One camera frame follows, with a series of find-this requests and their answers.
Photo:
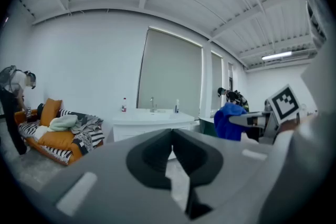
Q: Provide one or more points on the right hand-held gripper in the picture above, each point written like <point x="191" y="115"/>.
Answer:
<point x="284" y="105"/>

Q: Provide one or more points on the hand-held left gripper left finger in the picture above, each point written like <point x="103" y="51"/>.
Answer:
<point x="105" y="186"/>

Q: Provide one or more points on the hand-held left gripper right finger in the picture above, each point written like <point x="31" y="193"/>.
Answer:
<point x="231" y="178"/>

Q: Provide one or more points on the blue cloth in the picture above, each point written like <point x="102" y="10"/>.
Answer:
<point x="227" y="123"/>

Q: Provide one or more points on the person's right forearm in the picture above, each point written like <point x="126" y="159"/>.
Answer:
<point x="288" y="127"/>

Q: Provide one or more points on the white vanity cabinet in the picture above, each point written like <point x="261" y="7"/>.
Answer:
<point x="147" y="132"/>

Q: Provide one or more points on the mint green cloth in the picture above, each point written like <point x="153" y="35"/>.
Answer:
<point x="61" y="123"/>

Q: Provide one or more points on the dark green tub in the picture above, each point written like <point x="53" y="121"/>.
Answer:
<point x="207" y="127"/>

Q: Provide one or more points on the narrow grey window blind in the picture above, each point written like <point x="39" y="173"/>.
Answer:
<point x="216" y="81"/>

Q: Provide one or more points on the speckled black white knit blanket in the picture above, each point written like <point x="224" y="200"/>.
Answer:
<point x="82" y="143"/>

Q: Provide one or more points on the grey clothing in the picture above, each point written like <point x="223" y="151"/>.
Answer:
<point x="88" y="123"/>

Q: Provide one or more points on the white blue spray bottle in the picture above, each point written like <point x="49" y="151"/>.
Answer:
<point x="177" y="107"/>

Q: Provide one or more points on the orange sofa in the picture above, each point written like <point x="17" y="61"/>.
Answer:
<point x="56" y="140"/>

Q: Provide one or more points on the person's grey sweatshirt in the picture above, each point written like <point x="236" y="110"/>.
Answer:
<point x="302" y="165"/>

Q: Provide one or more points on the ceiling light tube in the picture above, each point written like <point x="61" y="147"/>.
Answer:
<point x="277" y="55"/>

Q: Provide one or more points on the clear bottle with red label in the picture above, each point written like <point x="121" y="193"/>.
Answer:
<point x="124" y="106"/>

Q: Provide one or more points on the large grey window blind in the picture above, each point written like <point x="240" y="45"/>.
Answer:
<point x="170" y="73"/>

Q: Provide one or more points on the chrome faucet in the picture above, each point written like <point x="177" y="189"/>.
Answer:
<point x="152" y="106"/>

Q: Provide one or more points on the orange cushion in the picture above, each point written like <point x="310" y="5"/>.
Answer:
<point x="50" y="111"/>

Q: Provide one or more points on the black white zigzag blanket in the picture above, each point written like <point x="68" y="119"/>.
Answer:
<point x="29" y="127"/>

